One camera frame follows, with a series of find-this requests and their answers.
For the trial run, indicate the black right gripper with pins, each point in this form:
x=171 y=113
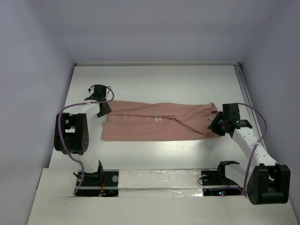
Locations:
x=213 y=125

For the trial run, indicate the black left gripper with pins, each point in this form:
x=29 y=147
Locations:
x=105 y=111

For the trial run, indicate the aluminium back table rail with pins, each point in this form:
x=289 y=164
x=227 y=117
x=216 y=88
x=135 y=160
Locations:
x=155 y=64

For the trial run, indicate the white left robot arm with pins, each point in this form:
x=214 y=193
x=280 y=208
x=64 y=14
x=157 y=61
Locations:
x=71 y=135

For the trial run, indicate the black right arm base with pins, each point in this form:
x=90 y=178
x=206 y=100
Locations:
x=215 y=183

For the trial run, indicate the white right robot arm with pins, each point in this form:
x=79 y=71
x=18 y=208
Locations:
x=266 y=181

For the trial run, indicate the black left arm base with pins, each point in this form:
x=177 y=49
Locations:
x=105 y=185

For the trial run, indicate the pink printed t-shirt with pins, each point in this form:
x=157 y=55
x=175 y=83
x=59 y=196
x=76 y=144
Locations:
x=136 y=121

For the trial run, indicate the aluminium table rail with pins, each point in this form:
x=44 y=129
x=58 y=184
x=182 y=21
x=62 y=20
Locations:
x=253 y=116
x=155 y=64

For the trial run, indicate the white foam front board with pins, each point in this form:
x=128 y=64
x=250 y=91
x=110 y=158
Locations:
x=55 y=204

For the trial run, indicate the aluminium right table rail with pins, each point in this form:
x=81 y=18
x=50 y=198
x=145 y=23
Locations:
x=253 y=116

